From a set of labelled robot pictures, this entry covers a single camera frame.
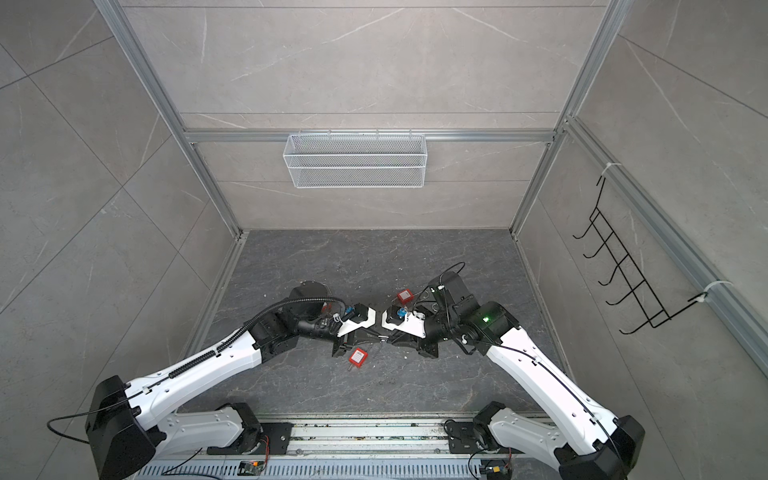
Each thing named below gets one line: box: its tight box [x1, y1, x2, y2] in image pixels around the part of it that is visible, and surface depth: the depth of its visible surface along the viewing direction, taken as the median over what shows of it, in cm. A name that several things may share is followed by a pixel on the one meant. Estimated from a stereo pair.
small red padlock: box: [397, 289, 415, 305], surface depth 101 cm
